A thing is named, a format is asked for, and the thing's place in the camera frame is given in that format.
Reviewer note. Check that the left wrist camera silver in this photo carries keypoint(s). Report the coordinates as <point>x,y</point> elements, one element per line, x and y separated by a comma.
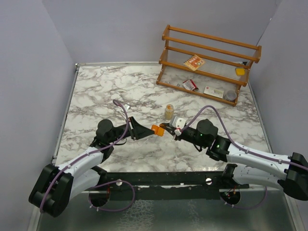
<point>125,107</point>

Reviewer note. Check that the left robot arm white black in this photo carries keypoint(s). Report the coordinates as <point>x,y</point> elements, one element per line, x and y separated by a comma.
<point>57,185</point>

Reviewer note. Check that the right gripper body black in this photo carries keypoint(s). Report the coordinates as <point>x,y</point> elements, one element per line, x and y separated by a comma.
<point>189,135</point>

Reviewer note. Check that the clear round jar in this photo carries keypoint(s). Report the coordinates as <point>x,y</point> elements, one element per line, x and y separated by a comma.
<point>230,96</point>

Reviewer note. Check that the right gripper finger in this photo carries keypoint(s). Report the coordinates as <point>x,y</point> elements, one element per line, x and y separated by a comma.
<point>165,126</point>
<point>171,131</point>

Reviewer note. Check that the orange pill organizer box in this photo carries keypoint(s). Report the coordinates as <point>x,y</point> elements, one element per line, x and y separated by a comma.
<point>159,131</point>

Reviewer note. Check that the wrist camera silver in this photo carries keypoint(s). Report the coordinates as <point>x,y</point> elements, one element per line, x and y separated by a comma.
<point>125,107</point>
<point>177,122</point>

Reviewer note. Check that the yellow small container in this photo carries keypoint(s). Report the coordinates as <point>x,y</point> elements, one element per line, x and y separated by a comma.
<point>239,71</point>

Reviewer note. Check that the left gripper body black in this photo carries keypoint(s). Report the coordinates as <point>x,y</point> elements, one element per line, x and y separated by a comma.
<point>130,131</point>

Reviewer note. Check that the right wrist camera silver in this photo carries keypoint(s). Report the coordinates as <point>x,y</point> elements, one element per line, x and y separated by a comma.
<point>177,122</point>

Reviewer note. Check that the wooden three-tier shelf rack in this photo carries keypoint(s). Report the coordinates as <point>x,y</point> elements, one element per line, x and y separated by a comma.
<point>221,57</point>

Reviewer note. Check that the orange spiral notebook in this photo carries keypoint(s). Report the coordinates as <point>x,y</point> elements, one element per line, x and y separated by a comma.
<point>194,62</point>

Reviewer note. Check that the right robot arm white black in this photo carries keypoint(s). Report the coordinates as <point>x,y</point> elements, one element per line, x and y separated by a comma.
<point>245,165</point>

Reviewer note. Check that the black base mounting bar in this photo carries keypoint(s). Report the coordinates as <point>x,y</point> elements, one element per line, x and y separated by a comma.
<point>124,186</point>

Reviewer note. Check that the red white torn packet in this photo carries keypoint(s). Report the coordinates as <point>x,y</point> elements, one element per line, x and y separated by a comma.
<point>190,85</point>

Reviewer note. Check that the white red medicine box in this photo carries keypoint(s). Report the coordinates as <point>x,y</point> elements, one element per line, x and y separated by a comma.
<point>213,92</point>

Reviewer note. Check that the clear pill bottle gold lid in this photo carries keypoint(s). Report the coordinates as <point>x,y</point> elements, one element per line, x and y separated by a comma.
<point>169,112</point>

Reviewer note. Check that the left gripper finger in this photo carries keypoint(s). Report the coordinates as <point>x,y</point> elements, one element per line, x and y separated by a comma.
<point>139,129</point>
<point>142,134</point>

